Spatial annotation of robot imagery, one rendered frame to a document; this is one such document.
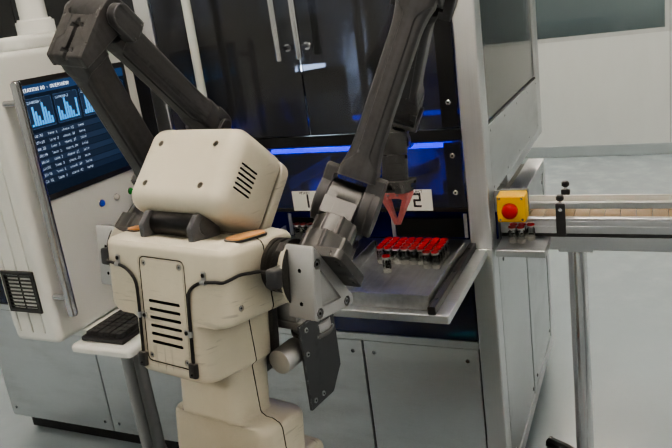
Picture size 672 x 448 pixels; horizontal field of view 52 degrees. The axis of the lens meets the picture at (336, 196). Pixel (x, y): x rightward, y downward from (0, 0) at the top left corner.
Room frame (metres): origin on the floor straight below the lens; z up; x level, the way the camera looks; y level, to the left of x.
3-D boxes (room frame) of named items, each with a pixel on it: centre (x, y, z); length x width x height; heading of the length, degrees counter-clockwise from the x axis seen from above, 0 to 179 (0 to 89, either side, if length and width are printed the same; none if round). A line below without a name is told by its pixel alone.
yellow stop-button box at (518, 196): (1.71, -0.45, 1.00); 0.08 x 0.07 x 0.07; 154
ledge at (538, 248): (1.74, -0.49, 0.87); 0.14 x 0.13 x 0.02; 154
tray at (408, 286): (1.61, -0.13, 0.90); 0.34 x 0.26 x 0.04; 154
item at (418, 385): (2.61, 0.32, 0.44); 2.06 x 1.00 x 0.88; 64
